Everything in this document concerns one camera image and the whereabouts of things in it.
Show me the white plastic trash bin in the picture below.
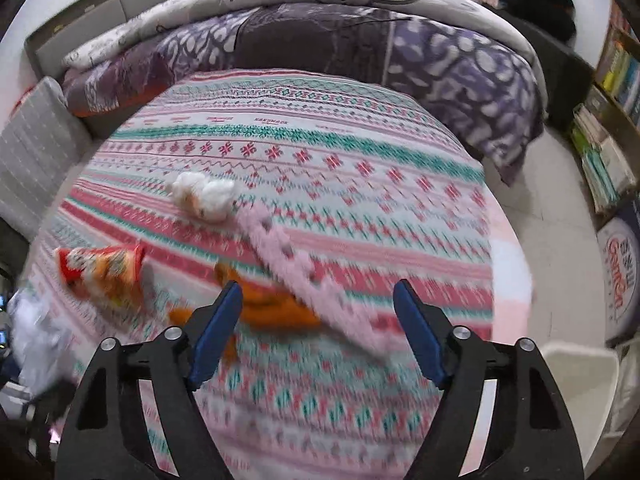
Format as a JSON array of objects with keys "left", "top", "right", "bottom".
[{"left": 482, "top": 340, "right": 622, "bottom": 478}]

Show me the red snack bag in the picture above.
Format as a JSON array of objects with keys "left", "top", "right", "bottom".
[{"left": 54, "top": 245, "right": 145, "bottom": 311}]

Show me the lower blue cardboard box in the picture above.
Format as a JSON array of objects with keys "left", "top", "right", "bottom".
[{"left": 597, "top": 196, "right": 640, "bottom": 347}]

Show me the crumpled white tissue ball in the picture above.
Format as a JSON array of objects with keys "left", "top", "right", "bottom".
[{"left": 166, "top": 171, "right": 242, "bottom": 223}]

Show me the grey pillow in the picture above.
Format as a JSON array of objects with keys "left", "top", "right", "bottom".
[{"left": 0, "top": 76, "right": 93, "bottom": 240}]

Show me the wooden bookshelf with books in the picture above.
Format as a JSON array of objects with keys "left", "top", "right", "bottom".
[{"left": 570, "top": 3, "right": 639, "bottom": 226}]

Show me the striped patterned bed sheet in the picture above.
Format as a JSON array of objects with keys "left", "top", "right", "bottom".
[{"left": 25, "top": 70, "right": 533, "bottom": 479}]

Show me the black cabinet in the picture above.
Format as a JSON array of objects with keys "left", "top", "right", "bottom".
[{"left": 494, "top": 9, "right": 593, "bottom": 131}]

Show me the grey bed headboard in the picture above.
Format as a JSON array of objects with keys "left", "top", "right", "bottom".
[{"left": 24, "top": 0, "right": 166, "bottom": 80}]

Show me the black clothes pile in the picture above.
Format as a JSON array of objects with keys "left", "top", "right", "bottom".
[{"left": 498, "top": 0, "right": 576, "bottom": 44}]

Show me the purple patterned folded quilt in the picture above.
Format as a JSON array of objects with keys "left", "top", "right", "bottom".
[{"left": 62, "top": 0, "right": 548, "bottom": 183}]

